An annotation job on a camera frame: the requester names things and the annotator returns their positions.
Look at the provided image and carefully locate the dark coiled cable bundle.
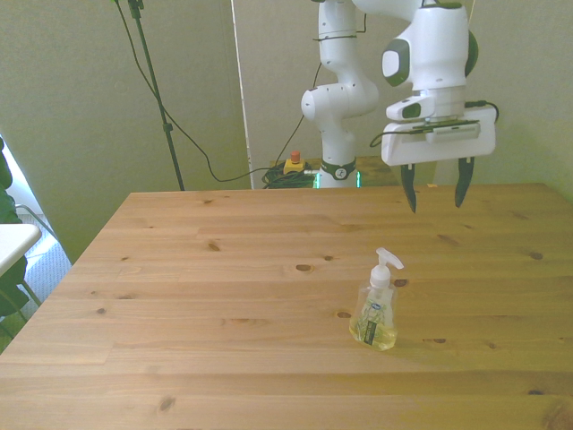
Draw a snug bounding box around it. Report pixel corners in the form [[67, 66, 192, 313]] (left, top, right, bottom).
[[261, 166, 320, 190]]

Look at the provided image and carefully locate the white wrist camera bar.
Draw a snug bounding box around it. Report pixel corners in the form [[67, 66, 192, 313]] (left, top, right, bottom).
[[411, 116, 483, 145]]

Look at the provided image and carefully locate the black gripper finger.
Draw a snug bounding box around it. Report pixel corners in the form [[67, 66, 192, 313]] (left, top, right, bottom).
[[400, 162, 419, 214], [454, 156, 475, 210]]

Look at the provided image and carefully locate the white vertical wall trim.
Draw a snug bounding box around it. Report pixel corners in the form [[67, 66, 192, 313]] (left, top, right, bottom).
[[229, 0, 254, 190]]

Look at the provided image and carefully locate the dark green tripod pole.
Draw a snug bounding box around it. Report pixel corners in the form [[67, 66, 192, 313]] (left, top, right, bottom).
[[127, 0, 186, 192]]

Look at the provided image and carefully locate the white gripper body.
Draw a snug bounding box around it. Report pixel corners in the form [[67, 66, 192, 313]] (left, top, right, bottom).
[[380, 106, 499, 168]]

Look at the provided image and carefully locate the white side table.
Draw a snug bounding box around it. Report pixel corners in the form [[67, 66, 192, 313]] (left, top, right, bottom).
[[0, 223, 43, 277]]

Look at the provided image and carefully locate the yellow emergency stop button box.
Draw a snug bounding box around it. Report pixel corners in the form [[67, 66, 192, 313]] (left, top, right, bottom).
[[283, 150, 308, 176]]

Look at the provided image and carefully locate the clear sanitizer pump bottle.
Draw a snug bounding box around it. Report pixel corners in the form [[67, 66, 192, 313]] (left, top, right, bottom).
[[347, 247, 406, 352]]

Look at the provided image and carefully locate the black tripod cable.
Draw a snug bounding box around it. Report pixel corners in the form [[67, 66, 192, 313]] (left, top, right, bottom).
[[109, 0, 287, 183]]

